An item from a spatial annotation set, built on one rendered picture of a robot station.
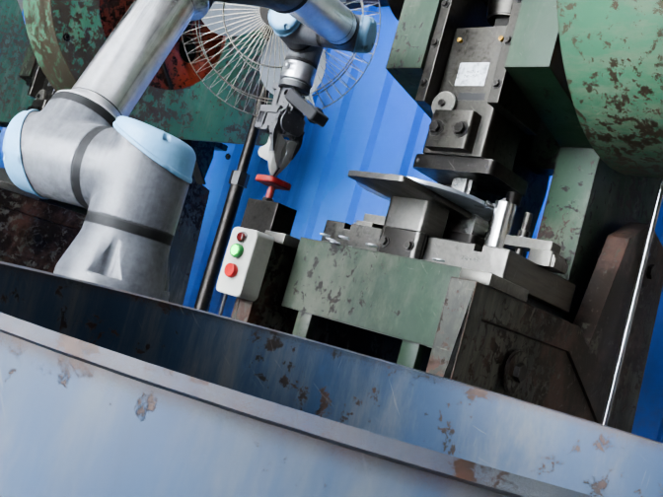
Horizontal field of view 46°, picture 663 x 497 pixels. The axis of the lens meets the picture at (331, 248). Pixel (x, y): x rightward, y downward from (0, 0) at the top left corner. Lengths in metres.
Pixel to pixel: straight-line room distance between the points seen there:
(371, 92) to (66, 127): 2.51
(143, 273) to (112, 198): 0.10
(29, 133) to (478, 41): 0.96
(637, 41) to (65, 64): 1.74
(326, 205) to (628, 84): 2.26
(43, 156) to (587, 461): 0.81
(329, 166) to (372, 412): 2.99
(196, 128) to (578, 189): 1.48
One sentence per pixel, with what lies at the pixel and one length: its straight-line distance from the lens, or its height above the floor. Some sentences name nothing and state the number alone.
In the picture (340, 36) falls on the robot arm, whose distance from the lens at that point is 1.57.
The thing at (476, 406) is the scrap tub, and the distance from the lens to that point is 0.54.
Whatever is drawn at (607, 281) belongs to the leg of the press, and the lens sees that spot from 1.76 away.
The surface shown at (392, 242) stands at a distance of 1.53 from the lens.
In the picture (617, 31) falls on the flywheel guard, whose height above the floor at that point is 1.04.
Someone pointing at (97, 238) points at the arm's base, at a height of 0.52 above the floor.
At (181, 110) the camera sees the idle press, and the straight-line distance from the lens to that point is 2.76.
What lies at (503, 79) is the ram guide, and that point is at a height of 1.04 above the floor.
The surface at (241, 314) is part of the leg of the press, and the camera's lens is 1.58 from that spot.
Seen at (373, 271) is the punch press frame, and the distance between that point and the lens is 1.46.
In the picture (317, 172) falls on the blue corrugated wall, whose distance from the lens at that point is 3.51.
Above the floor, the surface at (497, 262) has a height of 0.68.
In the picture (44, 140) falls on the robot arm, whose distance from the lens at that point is 1.11.
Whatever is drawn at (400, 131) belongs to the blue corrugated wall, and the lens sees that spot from 3.33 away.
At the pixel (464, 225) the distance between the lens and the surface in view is 1.60.
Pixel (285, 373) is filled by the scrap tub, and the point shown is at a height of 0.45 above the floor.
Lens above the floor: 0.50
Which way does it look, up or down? 5 degrees up
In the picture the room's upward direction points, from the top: 16 degrees clockwise
